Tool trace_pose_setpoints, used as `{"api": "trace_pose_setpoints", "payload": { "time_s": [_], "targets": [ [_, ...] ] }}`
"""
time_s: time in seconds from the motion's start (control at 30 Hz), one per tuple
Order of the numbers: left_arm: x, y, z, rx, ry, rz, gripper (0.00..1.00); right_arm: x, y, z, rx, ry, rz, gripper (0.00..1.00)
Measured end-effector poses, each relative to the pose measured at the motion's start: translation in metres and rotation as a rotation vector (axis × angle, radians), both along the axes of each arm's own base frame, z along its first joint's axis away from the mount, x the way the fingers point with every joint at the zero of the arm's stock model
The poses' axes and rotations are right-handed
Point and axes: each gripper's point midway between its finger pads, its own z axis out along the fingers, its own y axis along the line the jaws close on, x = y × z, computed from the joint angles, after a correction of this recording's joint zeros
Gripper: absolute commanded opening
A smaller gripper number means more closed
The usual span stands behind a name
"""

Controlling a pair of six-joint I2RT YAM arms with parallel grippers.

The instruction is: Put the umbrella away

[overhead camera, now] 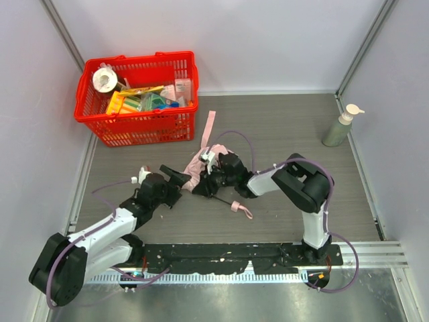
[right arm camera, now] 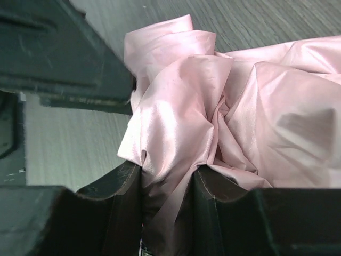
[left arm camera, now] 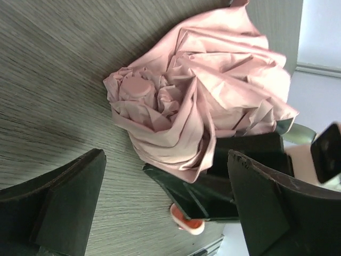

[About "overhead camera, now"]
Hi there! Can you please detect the pink folding umbrella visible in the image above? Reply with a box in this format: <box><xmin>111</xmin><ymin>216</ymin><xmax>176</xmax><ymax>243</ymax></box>
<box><xmin>183</xmin><ymin>111</ymin><xmax>254</xmax><ymax>220</ymax></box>

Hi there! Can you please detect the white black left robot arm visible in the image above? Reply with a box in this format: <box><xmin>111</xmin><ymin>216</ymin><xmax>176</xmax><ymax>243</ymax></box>
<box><xmin>29</xmin><ymin>165</ymin><xmax>192</xmax><ymax>309</ymax></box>

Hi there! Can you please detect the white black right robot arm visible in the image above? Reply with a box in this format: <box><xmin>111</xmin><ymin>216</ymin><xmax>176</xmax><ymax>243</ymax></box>
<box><xmin>191</xmin><ymin>152</ymin><xmax>334</xmax><ymax>263</ymax></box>

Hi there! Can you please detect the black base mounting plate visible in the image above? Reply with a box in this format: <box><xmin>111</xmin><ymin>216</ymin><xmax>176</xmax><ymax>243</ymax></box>
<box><xmin>103</xmin><ymin>241</ymin><xmax>345</xmax><ymax>276</ymax></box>

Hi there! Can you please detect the green packaged item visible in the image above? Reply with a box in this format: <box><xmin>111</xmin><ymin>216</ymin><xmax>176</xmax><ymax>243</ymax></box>
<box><xmin>142</xmin><ymin>93</ymin><xmax>178</xmax><ymax>111</ymax></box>

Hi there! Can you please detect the red plastic shopping basket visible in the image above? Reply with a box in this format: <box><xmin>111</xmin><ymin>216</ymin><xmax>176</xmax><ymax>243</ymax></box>
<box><xmin>74</xmin><ymin>51</ymin><xmax>198</xmax><ymax>147</ymax></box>

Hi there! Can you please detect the white pink small box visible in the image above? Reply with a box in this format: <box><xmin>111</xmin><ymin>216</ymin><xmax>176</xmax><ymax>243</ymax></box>
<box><xmin>174</xmin><ymin>78</ymin><xmax>192</xmax><ymax>101</ymax></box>

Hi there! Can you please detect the orange yellow snack box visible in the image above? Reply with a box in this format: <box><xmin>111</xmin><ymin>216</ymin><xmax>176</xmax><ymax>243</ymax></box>
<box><xmin>105</xmin><ymin>91</ymin><xmax>141</xmax><ymax>115</ymax></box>

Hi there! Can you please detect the yellow snack packet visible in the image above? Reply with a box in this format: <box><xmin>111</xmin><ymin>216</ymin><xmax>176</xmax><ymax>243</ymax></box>
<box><xmin>119</xmin><ymin>85</ymin><xmax>164</xmax><ymax>97</ymax></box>

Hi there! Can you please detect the white tape roll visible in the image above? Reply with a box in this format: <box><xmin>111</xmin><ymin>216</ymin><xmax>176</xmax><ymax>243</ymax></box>
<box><xmin>93</xmin><ymin>67</ymin><xmax>118</xmax><ymax>93</ymax></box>

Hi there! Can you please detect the green pump soap bottle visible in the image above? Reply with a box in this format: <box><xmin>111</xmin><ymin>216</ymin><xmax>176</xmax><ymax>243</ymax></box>
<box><xmin>322</xmin><ymin>104</ymin><xmax>365</xmax><ymax>147</ymax></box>

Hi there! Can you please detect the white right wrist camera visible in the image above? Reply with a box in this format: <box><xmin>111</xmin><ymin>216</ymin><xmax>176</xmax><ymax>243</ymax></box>
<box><xmin>199</xmin><ymin>148</ymin><xmax>216</xmax><ymax>174</ymax></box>

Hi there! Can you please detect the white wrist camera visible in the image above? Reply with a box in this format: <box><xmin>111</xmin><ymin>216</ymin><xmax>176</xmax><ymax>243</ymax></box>
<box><xmin>131</xmin><ymin>166</ymin><xmax>151</xmax><ymax>184</ymax></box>
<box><xmin>199</xmin><ymin>148</ymin><xmax>216</xmax><ymax>174</ymax></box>

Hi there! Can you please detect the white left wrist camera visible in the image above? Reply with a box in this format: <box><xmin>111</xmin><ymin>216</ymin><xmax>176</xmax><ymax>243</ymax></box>
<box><xmin>131</xmin><ymin>166</ymin><xmax>151</xmax><ymax>184</ymax></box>

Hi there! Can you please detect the white slotted cable duct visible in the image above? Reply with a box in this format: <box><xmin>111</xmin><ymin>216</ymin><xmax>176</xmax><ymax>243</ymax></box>
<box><xmin>87</xmin><ymin>270</ymin><xmax>308</xmax><ymax>285</ymax></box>

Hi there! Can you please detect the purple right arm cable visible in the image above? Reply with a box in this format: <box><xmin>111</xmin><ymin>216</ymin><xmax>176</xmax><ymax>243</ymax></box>
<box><xmin>214</xmin><ymin>130</ymin><xmax>361</xmax><ymax>295</ymax></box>

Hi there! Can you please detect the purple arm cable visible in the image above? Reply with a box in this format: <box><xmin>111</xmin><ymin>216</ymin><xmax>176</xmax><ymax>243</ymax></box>
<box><xmin>45</xmin><ymin>179</ymin><xmax>135</xmax><ymax>309</ymax></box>
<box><xmin>214</xmin><ymin>130</ymin><xmax>361</xmax><ymax>295</ymax></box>

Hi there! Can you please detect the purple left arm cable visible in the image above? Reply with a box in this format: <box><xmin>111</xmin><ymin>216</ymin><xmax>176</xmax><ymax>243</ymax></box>
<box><xmin>45</xmin><ymin>179</ymin><xmax>135</xmax><ymax>309</ymax></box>

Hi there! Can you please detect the aluminium frame rail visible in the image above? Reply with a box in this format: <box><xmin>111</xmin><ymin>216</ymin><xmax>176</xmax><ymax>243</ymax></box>
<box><xmin>42</xmin><ymin>240</ymin><xmax>412</xmax><ymax>272</ymax></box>

